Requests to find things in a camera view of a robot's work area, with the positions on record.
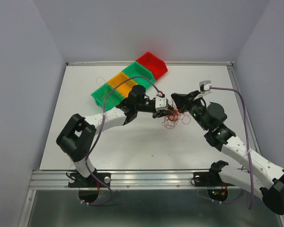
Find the green plastic bin near red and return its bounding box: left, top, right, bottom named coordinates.
left=122, top=61, right=156, bottom=89

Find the orange wire bundle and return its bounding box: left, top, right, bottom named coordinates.
left=160, top=99, right=192, bottom=130

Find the aluminium right side rail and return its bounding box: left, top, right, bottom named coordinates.
left=227, top=62, right=267, bottom=168

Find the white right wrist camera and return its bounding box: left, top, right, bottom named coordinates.
left=194, top=80, right=212, bottom=100

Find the green plastic bin front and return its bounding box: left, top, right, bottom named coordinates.
left=91, top=83, right=124, bottom=111

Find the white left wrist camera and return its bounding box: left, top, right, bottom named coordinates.
left=155, top=93, right=169, bottom=111

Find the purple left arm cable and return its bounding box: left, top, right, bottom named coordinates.
left=85, top=76, right=165, bottom=206

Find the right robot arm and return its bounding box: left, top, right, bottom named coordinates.
left=171, top=91, right=284, bottom=215

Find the aluminium front rail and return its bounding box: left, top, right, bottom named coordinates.
left=29, top=166, right=250, bottom=191

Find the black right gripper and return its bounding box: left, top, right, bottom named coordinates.
left=170, top=90, right=210, bottom=131

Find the aluminium rail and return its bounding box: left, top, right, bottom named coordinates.
left=66, top=61, right=234, bottom=66
left=29, top=166, right=250, bottom=191
left=227, top=62, right=267, bottom=168

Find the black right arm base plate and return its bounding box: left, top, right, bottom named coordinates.
left=190, top=171, right=225, bottom=187

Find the yellow plastic bin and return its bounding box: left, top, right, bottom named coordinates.
left=107, top=72, right=138, bottom=97

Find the aluminium back rail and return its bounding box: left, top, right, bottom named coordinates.
left=66, top=61, right=234, bottom=66

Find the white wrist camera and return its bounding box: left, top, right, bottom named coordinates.
left=194, top=80, right=212, bottom=100
left=155, top=93, right=169, bottom=111

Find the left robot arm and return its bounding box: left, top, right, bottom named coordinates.
left=56, top=85, right=173, bottom=186

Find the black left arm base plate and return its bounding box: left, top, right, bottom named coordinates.
left=66, top=172, right=111, bottom=188

